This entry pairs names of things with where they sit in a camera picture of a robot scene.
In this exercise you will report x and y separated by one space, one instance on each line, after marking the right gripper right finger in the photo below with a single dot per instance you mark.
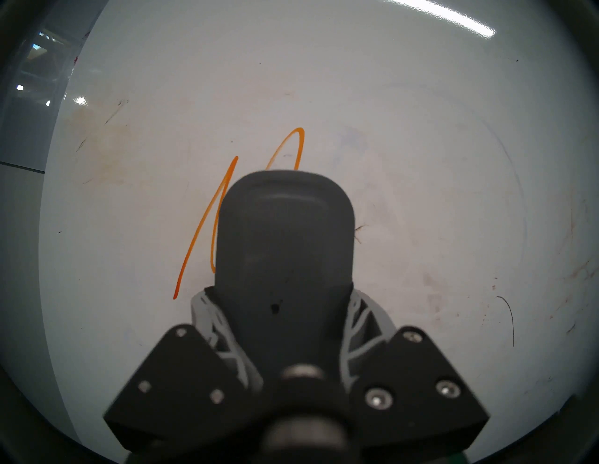
412 388

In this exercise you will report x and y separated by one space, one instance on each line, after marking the dark grey whiteboard eraser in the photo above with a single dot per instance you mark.
283 243

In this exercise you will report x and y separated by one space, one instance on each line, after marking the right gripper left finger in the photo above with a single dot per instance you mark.
182 388

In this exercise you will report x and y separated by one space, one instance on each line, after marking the white freestanding whiteboard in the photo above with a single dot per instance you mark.
421 163

